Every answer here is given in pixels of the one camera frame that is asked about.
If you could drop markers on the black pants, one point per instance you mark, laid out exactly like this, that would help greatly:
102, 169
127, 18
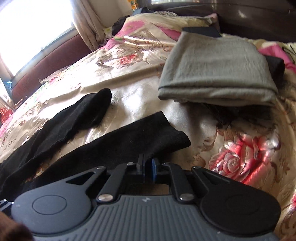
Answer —
53, 153

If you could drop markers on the dark wooden headboard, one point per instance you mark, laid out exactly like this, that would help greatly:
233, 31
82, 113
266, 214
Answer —
270, 20

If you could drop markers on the folded grey-green cloth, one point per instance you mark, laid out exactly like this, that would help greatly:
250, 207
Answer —
219, 71

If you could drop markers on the red gift bag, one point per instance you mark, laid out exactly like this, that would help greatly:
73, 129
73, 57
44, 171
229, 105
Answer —
5, 114

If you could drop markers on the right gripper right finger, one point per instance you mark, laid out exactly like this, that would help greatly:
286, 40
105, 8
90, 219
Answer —
170, 179

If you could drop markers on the maroon padded bench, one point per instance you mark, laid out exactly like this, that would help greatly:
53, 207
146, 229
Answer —
66, 54

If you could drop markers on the right beige curtain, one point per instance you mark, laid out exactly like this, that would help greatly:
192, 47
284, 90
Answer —
88, 24

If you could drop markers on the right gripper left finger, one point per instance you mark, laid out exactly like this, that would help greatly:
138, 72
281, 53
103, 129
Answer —
129, 171

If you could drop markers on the window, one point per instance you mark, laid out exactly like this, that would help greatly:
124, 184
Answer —
28, 27

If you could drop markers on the folded black garment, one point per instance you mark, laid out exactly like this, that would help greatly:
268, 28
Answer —
276, 65

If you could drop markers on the orange yellow toy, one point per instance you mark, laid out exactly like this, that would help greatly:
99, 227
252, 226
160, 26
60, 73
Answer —
133, 4

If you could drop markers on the blue bag by bench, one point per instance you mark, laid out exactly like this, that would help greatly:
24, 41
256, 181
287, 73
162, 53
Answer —
8, 86

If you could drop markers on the floral satin bedspread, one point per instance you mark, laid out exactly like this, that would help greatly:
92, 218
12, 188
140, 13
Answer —
253, 144

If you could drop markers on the black bag on nightstand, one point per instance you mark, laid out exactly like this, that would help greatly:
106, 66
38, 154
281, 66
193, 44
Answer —
118, 25

